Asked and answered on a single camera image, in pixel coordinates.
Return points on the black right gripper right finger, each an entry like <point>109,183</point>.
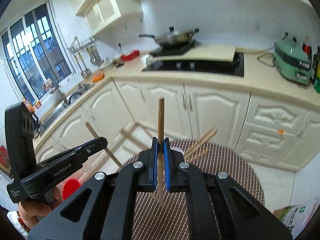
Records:
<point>202,194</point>

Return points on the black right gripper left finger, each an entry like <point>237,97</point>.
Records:
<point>120,193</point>

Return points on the wooden chopstick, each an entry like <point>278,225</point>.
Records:
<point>160,129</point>
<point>107,151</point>
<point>198,156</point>
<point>198,144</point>

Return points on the kitchen sink with faucet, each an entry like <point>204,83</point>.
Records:
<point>81,89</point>

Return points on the kitchen window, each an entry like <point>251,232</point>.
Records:
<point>33,52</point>

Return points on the person's left hand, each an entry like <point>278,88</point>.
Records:
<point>29,210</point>

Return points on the red plastic stool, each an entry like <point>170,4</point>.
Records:
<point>69,187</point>

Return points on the red box on counter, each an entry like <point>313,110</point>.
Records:
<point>130,56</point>

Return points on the built-in black gas hob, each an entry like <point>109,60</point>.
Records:
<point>234,68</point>

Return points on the cardboard box on floor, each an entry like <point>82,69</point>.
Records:
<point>296,217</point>

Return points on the black induction cooker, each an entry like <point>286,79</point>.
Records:
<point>179,49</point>

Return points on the beige cutting board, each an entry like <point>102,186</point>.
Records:
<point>212,52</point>

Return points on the wok with lid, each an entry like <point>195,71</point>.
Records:
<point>173,38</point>

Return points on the metal utensil rack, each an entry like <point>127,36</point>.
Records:
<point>85,51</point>

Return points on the green electric cooker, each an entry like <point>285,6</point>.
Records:
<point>292,59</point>

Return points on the dark bottle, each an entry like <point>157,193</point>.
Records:
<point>315,71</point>

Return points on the cream wall cabinet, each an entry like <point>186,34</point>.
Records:
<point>103,14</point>

